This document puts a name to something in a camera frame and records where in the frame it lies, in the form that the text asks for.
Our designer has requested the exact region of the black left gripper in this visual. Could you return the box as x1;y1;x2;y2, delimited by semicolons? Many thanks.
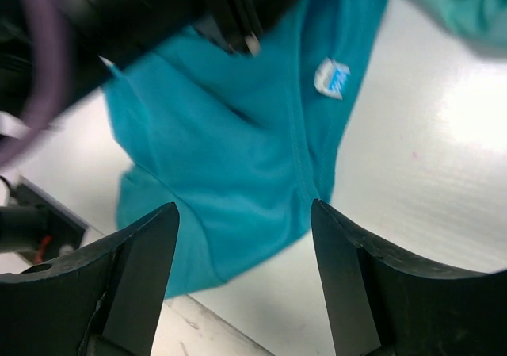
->
1;0;296;114

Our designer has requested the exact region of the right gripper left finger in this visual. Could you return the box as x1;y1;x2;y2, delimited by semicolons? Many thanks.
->
1;203;179;355

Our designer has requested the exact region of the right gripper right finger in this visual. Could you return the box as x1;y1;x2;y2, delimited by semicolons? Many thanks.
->
311;200;506;356

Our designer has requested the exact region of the teal blue t-shirt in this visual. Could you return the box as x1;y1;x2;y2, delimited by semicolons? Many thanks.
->
104;0;388;297

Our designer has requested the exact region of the mint green hanging shirt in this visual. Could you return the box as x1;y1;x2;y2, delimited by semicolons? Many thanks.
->
415;0;506;52

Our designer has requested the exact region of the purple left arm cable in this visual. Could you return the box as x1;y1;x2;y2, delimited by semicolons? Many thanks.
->
0;0;72;170

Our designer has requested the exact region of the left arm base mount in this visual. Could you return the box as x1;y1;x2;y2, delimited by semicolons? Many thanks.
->
1;177;89;265

